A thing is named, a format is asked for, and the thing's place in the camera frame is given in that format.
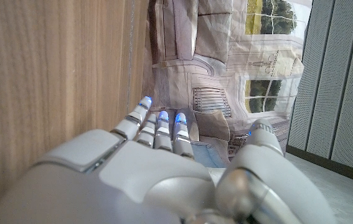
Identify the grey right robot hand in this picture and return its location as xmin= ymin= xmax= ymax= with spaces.
xmin=0 ymin=96 xmax=339 ymax=224

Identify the printed living room backdrop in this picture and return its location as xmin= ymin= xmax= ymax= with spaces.
xmin=141 ymin=0 xmax=314 ymax=169

